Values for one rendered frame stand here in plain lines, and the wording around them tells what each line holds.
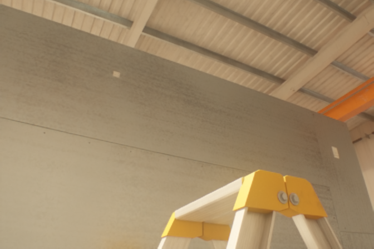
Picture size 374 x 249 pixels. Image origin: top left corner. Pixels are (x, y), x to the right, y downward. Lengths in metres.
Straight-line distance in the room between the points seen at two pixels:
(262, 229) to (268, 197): 0.06
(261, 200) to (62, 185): 0.77
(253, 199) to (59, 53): 1.10
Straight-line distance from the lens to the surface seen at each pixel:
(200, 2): 7.32
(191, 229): 0.82
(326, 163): 2.02
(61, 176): 1.15
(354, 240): 1.98
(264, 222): 0.58
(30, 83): 1.30
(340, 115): 9.60
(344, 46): 8.65
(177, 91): 1.49
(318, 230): 0.68
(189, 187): 1.29
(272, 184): 0.58
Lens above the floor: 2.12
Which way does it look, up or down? 33 degrees up
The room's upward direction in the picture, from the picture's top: straight up
